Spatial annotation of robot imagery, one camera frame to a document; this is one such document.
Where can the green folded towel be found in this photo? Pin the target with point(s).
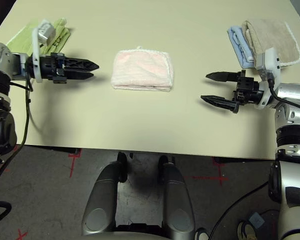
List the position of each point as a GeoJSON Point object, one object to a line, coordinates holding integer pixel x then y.
{"type": "Point", "coordinates": [25, 40]}

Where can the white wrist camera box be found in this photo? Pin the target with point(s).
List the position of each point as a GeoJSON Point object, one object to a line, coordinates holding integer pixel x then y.
{"type": "Point", "coordinates": [268, 67]}
{"type": "Point", "coordinates": [41, 45]}

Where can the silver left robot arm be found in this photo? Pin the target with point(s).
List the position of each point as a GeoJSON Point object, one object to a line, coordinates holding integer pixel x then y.
{"type": "Point", "coordinates": [0, 82]}

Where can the grey robot waist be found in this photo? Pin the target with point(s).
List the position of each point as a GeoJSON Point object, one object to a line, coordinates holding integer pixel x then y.
{"type": "Point", "coordinates": [127, 235]}

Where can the light blue folded towel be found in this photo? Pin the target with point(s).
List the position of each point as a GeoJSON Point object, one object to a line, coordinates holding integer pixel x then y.
{"type": "Point", "coordinates": [240, 47]}

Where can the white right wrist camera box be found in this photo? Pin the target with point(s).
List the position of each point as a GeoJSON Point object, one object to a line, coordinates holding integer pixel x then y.
{"type": "Point", "coordinates": [268, 67]}

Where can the pink terry towel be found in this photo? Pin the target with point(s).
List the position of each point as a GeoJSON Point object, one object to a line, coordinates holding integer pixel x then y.
{"type": "Point", "coordinates": [140, 70]}

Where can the red floor tape cross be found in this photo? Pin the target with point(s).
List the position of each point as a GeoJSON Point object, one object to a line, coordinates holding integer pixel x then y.
{"type": "Point", "coordinates": [72, 165]}

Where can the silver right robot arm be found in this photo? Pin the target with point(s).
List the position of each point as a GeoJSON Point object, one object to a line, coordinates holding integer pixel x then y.
{"type": "Point", "coordinates": [292, 150]}

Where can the blue square floor device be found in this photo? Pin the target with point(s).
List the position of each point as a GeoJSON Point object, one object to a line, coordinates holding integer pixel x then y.
{"type": "Point", "coordinates": [256, 220]}

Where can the white navy shoe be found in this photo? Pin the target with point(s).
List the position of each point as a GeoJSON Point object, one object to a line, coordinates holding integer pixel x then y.
{"type": "Point", "coordinates": [202, 235]}

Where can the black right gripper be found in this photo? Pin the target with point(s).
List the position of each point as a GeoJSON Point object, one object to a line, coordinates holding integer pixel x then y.
{"type": "Point", "coordinates": [246, 88]}

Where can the pale yellow sneaker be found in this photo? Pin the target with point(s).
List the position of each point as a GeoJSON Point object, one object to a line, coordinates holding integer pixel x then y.
{"type": "Point", "coordinates": [247, 230]}

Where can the beige folded towel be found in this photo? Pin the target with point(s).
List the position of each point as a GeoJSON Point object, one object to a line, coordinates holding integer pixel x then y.
{"type": "Point", "coordinates": [272, 37]}

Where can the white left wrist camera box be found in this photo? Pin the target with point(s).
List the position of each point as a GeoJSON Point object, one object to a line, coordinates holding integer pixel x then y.
{"type": "Point", "coordinates": [41, 45]}

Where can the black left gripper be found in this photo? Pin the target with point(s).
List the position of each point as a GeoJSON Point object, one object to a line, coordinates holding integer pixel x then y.
{"type": "Point", "coordinates": [48, 68]}

